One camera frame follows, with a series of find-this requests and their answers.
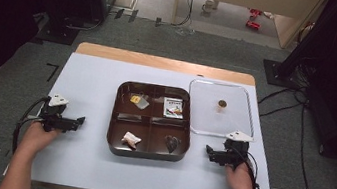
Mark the brown divided tray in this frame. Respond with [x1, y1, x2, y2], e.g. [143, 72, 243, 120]
[103, 77, 199, 167]

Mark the person's left hand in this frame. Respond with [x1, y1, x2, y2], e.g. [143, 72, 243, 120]
[16, 118, 64, 160]

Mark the white cup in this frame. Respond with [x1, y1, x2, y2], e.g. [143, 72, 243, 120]
[200, 0, 221, 16]

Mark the black floor cable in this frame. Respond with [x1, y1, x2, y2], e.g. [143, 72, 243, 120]
[289, 94, 337, 189]

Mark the black hanging cable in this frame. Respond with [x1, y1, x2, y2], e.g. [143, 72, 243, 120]
[170, 0, 197, 30]

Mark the person's right hand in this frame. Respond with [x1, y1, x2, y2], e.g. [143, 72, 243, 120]
[221, 160, 260, 189]

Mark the hand-held gripper cable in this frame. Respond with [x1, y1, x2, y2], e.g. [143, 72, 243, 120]
[231, 147, 270, 189]
[9, 91, 52, 158]

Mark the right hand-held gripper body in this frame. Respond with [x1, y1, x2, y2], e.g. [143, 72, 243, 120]
[211, 127, 256, 172]

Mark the yellow and clear packet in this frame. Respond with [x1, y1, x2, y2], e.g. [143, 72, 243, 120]
[128, 92, 152, 112]

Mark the white packet with colourful print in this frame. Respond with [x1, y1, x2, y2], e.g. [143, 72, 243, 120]
[160, 95, 187, 121]

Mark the red object on floor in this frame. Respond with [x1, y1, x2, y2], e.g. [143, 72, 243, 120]
[244, 19, 262, 31]
[248, 7, 264, 20]

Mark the black stand base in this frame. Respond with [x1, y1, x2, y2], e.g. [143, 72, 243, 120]
[33, 11, 83, 48]

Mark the black metal stand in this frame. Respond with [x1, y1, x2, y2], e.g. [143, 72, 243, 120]
[259, 0, 337, 96]

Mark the left hand-held gripper cable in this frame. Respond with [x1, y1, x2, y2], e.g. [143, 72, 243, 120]
[9, 91, 52, 158]

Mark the white table sheet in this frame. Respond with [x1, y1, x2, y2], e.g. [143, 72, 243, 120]
[2, 45, 293, 189]

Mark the crumpled dark wrapper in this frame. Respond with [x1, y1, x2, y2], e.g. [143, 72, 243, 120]
[162, 133, 182, 156]

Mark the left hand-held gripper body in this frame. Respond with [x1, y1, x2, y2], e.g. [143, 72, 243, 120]
[37, 91, 82, 137]

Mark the transparent tray lid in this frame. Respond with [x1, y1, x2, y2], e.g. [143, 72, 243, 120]
[181, 77, 262, 144]

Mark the crumpled white wrapper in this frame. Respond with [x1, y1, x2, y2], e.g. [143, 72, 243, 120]
[119, 129, 143, 151]

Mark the right hand-held gripper cable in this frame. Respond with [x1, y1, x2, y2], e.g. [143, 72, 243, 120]
[231, 147, 270, 189]

